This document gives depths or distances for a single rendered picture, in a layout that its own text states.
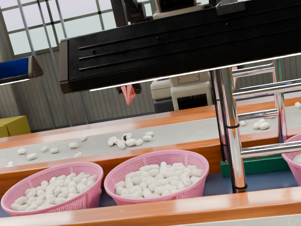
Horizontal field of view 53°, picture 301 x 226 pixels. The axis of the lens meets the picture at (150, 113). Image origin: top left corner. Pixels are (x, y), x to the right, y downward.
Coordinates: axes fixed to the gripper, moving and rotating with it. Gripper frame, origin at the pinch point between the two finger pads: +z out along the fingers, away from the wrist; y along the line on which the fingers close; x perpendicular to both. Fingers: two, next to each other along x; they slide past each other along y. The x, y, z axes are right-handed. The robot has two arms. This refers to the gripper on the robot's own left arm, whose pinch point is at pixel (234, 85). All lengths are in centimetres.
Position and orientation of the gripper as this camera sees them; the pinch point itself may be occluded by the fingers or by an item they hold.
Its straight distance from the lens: 119.8
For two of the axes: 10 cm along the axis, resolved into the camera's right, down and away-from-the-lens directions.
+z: 0.1, 8.1, -5.9
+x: 2.3, 5.7, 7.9
